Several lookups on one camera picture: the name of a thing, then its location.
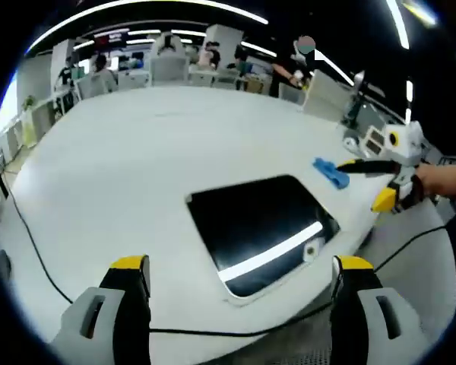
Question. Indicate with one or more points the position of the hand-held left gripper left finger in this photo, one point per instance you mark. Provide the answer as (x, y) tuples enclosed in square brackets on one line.
[(118, 304)]

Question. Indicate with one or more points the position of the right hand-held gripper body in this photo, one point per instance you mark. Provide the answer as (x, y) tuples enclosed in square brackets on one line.
[(403, 152)]

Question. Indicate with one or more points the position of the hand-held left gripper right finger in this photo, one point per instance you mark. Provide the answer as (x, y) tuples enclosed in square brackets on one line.
[(365, 304)]

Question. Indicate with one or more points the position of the blue cleaning cloth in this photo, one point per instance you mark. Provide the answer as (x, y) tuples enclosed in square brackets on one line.
[(331, 172)]

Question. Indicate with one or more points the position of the person's right hand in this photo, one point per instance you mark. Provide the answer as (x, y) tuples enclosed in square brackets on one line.
[(433, 180)]

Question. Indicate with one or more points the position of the white box with dark windows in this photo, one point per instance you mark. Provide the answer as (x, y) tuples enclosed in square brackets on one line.
[(373, 140)]

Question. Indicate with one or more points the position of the white shelf unit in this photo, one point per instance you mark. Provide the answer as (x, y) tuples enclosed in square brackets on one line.
[(26, 125)]

